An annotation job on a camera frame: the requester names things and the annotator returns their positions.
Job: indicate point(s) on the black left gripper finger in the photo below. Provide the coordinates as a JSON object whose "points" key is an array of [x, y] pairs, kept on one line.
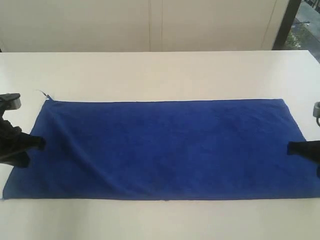
{"points": [[31, 142], [16, 159]]}

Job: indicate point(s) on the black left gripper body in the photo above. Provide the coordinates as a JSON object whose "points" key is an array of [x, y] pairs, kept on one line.
{"points": [[9, 134]]}

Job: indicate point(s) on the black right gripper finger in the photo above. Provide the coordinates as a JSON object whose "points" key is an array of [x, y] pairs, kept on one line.
{"points": [[307, 149]]}

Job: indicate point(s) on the blue towel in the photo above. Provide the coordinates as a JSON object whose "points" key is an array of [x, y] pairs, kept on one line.
{"points": [[165, 150]]}

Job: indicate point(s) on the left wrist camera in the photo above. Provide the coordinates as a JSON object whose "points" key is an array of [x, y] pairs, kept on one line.
{"points": [[10, 101]]}

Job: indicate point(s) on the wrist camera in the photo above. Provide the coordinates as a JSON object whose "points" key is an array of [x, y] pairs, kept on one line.
{"points": [[10, 101], [316, 110]]}

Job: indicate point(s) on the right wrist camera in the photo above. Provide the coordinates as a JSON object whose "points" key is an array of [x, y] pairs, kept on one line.
{"points": [[316, 110]]}

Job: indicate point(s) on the dark window frame post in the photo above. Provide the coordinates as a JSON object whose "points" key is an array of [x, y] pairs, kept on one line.
{"points": [[286, 23]]}

